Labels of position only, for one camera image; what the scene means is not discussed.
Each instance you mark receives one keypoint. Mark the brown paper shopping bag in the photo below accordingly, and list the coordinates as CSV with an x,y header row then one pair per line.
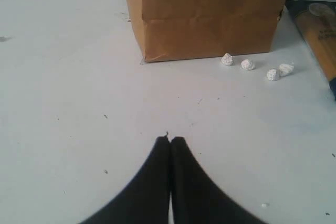
x,y
189,29

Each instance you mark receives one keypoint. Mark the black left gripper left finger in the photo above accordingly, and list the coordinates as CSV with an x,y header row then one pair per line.
x,y
146,198

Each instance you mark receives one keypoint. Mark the spaghetti package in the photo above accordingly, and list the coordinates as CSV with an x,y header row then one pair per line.
x,y
315,21

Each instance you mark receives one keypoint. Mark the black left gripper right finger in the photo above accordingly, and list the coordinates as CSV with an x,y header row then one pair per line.
x,y
195,197

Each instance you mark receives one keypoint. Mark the white paper ball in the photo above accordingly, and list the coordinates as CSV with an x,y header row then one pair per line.
x,y
247,65
227,60
285,69
273,74

